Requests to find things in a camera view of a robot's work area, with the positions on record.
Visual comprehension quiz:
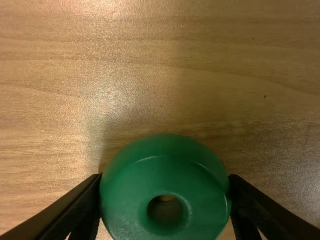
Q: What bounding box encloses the dark green ring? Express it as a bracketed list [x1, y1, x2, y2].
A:
[98, 133, 232, 240]

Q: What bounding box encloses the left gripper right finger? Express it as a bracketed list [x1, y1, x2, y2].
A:
[227, 174, 320, 240]

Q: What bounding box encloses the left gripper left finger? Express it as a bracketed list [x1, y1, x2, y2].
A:
[0, 173, 103, 240]

